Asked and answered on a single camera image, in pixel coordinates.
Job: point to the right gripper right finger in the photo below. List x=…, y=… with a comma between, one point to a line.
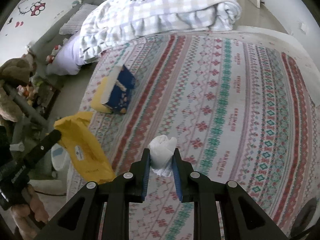
x=221, y=211

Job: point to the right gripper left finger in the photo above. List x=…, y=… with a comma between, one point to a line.
x=101, y=211

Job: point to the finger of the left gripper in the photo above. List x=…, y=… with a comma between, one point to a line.
x=14, y=174

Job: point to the yellow paper envelope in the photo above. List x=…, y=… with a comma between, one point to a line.
x=84, y=149

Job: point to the white tissue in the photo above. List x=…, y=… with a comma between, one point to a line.
x=162, y=150

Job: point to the blue snack box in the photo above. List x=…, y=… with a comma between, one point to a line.
x=118, y=89

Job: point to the white plastic trash bin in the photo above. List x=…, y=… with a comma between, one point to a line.
x=60, y=158

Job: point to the person's left hand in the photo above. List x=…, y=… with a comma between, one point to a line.
x=21, y=212

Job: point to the grey desk chair base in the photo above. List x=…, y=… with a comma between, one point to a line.
x=30, y=129

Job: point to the brown plush blanket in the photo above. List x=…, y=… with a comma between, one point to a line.
x=15, y=72

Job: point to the patterned striped bed cover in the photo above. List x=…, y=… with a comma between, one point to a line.
x=242, y=106

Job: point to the red white plush toy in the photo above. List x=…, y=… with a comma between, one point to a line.
x=50, y=58

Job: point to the lavender bed sheet mattress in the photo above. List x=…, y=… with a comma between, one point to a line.
x=68, y=60

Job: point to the white frilled pillow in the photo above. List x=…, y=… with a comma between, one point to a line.
x=74, y=24

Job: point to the checked white purple quilt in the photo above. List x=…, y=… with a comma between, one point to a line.
x=116, y=22

